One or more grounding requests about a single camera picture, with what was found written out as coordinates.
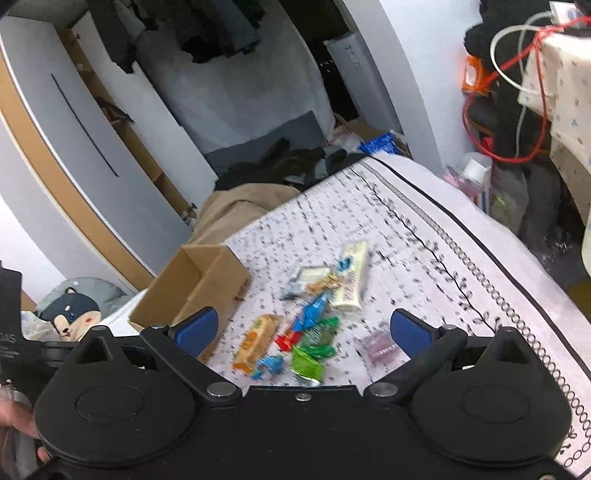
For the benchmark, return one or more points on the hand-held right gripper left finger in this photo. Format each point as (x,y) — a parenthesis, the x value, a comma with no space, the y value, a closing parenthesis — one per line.
(197,330)

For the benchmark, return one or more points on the white appliance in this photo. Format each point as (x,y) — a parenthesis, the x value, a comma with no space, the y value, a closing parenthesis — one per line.
(355,74)

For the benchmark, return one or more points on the small white wafer packet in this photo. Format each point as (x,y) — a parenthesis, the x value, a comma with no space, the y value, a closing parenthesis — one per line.
(307,277)

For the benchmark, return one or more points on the hanging dark clothes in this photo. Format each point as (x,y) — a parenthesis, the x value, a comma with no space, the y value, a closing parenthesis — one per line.
(198,27)

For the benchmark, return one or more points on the person's left hand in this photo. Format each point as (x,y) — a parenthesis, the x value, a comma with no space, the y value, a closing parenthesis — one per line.
(16,417)

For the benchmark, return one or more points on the snack packets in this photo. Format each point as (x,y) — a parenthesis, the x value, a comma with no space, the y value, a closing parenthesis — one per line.
(256,341)

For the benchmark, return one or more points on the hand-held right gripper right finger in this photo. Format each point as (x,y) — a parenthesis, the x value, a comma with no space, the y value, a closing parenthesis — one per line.
(410,334)

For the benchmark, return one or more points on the floral cloth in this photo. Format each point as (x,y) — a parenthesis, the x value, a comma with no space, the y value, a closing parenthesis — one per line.
(568,92)

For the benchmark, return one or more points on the blue plastic bag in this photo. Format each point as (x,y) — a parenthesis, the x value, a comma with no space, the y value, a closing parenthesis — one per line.
(379,143)

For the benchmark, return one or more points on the long white cracker packet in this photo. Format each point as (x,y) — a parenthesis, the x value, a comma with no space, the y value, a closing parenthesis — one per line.
(352,277)

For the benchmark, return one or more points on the pink translucent snack packet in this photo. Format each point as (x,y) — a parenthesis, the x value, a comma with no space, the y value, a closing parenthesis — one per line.
(379,350)

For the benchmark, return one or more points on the red candy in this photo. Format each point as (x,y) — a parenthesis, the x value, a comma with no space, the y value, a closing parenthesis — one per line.
(287,341)

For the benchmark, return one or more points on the light green snack packet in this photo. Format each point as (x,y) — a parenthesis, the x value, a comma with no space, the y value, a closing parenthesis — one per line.
(304,367)

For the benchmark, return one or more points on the pile of dark clothes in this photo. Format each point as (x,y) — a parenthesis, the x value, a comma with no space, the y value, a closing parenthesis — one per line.
(281,164)

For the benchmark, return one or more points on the black fluffy garment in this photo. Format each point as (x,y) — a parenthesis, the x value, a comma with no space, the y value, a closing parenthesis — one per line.
(494,27)

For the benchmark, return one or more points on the white wardrobe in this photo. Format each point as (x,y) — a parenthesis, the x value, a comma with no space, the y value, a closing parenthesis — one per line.
(55,115)

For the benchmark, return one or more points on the small tan snack packet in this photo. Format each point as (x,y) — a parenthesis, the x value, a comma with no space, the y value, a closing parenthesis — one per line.
(323,281)

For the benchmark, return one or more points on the printed white bed sheet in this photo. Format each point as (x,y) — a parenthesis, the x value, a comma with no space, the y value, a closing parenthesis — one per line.
(392,230)

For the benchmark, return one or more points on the clear plastic bottle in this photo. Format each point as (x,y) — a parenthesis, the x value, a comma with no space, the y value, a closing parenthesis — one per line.
(474,173)

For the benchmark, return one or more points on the dark green snack packet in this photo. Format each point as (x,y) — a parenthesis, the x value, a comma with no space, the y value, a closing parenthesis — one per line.
(321,339)

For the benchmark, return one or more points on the blue snack packet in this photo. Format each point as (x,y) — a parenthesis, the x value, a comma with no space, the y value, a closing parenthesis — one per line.
(310,314)

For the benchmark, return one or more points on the small blue candy packet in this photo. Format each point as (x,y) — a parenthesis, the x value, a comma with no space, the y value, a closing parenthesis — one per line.
(268,365)

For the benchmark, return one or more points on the grey cushion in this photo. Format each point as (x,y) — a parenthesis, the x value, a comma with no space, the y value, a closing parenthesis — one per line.
(258,134)

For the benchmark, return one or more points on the orange tissue box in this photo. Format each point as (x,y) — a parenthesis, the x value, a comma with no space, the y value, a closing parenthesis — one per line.
(474,76)

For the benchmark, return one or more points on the cardboard box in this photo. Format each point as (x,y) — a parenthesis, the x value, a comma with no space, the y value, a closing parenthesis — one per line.
(217,277)

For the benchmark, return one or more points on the dog plush toy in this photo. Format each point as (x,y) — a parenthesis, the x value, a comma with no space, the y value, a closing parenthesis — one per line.
(71,314)

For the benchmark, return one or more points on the beige blanket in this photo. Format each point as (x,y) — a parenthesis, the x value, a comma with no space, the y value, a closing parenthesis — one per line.
(240,205)

